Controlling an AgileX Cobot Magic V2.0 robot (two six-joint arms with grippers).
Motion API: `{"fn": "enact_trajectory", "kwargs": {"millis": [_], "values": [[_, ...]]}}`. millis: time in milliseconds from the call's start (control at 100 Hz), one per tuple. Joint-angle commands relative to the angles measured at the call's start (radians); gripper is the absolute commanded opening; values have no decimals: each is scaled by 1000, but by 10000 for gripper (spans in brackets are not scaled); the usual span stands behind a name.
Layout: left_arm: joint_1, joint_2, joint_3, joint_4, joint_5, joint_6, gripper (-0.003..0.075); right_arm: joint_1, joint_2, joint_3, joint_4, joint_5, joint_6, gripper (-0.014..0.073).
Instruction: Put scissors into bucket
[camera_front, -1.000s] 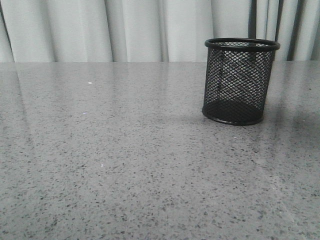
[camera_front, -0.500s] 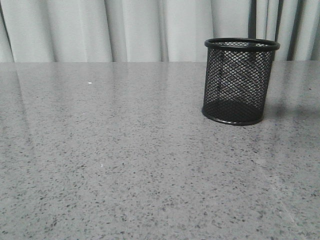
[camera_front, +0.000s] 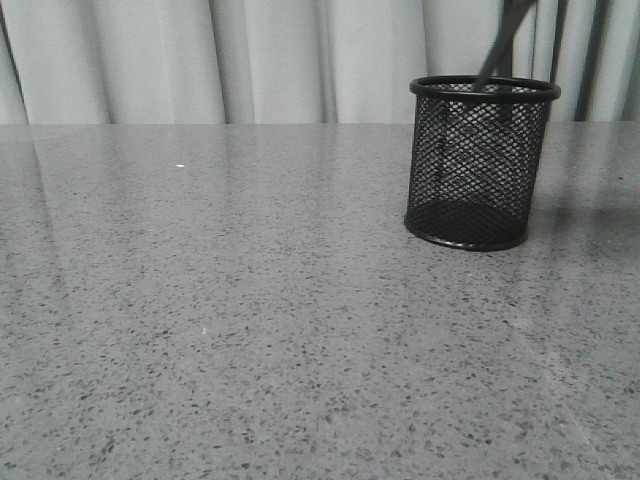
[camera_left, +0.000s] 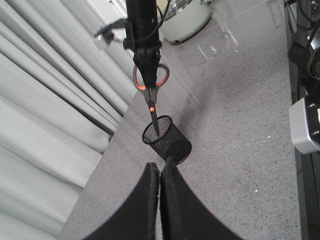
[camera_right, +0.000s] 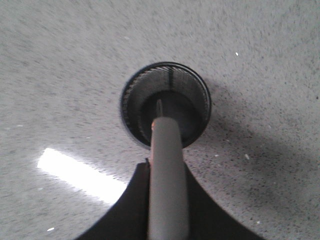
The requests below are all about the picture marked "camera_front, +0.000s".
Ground grey and orange scissors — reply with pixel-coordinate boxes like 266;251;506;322
472;0;536;93

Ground grey pleated curtain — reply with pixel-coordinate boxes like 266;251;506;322
0;0;640;125

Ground black wire mesh pen cup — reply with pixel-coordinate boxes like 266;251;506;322
404;75;561;252

